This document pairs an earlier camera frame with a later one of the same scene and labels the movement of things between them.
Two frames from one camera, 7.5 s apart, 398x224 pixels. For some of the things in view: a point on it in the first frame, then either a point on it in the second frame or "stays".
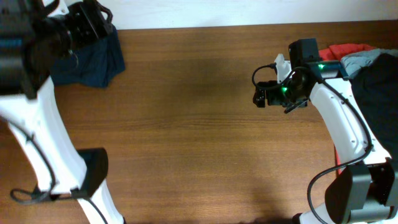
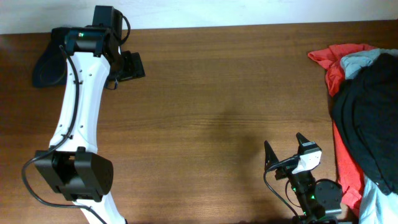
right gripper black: (274, 99) → (271, 159)
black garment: (376, 87) stays
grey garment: (353, 61) stays
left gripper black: (94, 25) → (134, 68)
